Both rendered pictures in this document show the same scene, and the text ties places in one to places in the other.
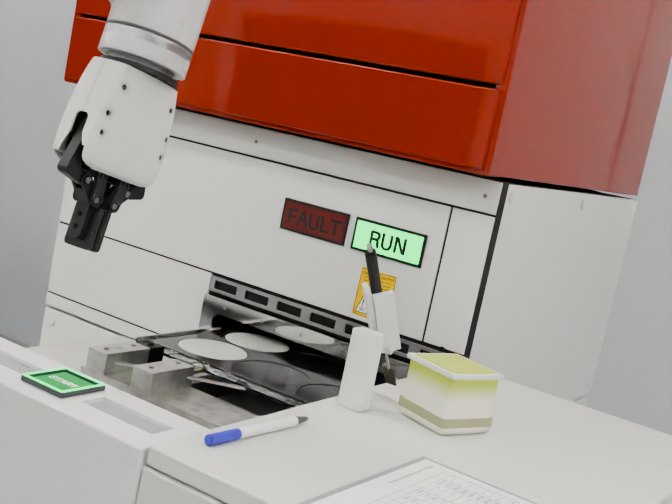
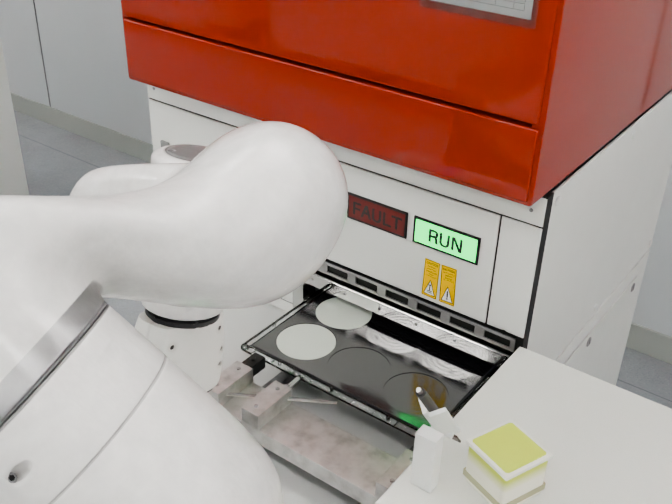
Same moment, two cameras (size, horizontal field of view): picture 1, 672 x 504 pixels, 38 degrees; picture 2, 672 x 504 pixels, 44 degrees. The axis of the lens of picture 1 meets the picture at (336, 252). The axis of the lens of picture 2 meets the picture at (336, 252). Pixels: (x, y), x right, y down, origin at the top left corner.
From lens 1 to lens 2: 54 cm
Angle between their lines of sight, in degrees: 23
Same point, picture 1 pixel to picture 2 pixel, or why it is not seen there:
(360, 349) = (423, 450)
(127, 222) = not seen: hidden behind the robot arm
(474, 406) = (528, 485)
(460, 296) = (516, 292)
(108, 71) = (154, 338)
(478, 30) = (509, 70)
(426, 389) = (484, 475)
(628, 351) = not seen: outside the picture
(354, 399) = (424, 483)
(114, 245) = not seen: hidden behind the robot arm
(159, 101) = (207, 332)
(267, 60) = (308, 79)
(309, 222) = (372, 216)
